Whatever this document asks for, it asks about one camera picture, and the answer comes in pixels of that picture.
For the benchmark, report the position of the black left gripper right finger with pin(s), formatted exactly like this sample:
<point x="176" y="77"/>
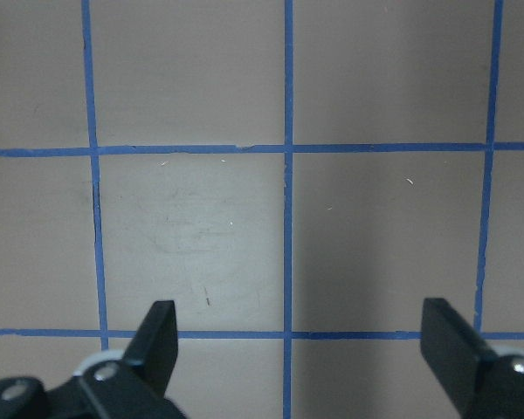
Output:
<point x="481" y="380"/>

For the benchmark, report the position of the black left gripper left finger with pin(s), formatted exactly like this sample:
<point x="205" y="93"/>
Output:
<point x="110" y="384"/>

